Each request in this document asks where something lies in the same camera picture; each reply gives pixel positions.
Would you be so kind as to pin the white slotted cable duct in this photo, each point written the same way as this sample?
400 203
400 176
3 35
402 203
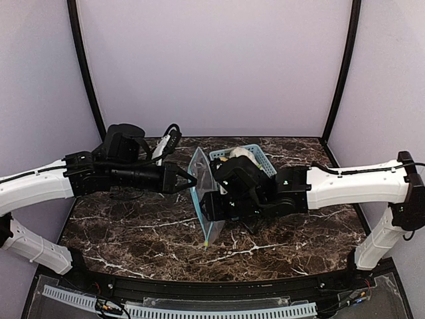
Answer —
171 308

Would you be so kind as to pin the white cauliflower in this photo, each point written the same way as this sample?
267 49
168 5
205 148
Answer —
240 151

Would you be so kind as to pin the right black frame post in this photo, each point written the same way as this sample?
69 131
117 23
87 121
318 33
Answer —
344 69

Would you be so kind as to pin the clear zip top bag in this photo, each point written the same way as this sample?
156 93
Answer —
199 168

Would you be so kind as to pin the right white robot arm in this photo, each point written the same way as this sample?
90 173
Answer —
246 190

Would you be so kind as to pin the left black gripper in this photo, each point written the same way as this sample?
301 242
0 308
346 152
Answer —
170 177

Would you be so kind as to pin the light blue plastic basket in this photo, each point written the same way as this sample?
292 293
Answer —
261 160

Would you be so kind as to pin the black frame post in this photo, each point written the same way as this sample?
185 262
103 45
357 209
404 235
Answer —
76 29
344 69

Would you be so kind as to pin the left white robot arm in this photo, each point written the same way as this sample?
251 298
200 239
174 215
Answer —
123 159

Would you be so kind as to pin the left black frame post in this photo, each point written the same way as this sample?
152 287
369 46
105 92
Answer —
76 29

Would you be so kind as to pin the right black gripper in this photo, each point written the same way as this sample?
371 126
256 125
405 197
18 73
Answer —
210 206

